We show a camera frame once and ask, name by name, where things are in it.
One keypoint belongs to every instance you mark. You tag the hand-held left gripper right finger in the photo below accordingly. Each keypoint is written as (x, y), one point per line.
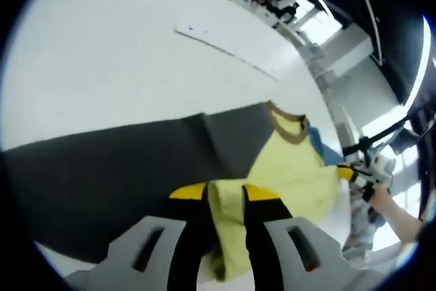
(265, 229)

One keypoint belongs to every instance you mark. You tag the ceiling light strip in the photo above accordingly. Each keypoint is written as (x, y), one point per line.
(420, 62)

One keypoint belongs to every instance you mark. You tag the person's right hand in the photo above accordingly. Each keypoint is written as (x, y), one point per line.
(381, 197)

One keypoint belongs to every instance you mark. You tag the white table socket panel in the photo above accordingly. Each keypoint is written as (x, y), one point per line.
(211, 37)

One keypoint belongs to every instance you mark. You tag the black monitor on stand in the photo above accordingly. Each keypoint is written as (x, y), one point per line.
(403, 142)

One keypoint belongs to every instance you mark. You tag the yellow garment grey blue sleeves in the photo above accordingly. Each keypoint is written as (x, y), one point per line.
(102, 175)

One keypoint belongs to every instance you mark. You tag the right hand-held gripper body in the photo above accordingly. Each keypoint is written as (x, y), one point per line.
(383, 168)

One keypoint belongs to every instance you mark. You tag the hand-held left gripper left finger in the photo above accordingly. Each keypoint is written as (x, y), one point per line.
(184, 229)

